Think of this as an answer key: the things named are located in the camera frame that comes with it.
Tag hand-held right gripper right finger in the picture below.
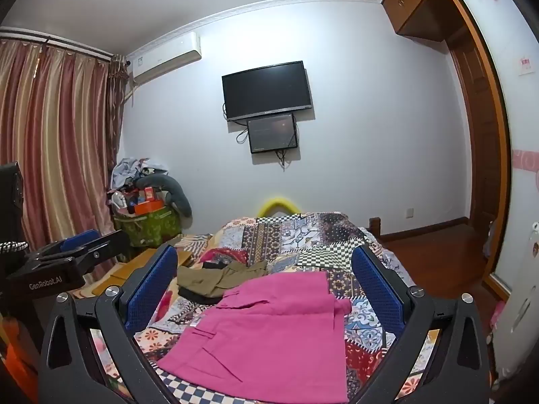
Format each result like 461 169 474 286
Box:
351 244 491 404

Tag black wall television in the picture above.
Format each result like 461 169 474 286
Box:
222 61 315 122

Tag white wardrobe door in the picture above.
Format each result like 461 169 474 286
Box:
452 0 539 392

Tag pile of clothes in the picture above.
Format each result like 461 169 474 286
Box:
109 157 169 196

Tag wooden overhead cabinet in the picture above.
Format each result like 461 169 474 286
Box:
381 0 461 43

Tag wooden door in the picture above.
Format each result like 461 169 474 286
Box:
447 36 508 240

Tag red patterned cloth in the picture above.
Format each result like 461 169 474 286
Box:
198 247 250 268

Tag yellow foam ring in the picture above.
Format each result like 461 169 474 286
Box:
257 196 301 218

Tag grey-blue cloth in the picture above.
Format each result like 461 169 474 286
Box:
483 218 498 258

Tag orange object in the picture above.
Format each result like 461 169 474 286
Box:
0 315 41 404

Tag patchwork printed blanket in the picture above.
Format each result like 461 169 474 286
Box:
76 210 447 404

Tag pink pants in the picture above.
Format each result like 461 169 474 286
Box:
156 271 352 403

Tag green patterned bag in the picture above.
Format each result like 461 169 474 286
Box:
113 206 184 250

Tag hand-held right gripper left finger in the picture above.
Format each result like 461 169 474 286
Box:
37 243 186 404

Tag grey plush pillow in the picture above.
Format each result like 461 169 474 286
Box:
135 174 193 220

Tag brown patterned curtain panel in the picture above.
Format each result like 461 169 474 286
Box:
107 54 128 186

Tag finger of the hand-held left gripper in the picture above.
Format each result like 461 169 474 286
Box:
25 229 102 262
63 231 131 276

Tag orange box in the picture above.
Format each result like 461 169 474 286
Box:
133 200 163 216

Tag small black wall monitor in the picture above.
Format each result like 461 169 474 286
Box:
247 112 300 155

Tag striped pink curtain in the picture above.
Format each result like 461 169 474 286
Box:
0 36 111 257

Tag white air conditioner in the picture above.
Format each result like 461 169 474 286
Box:
125 31 202 88

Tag olive green pants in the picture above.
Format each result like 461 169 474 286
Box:
177 260 268 299

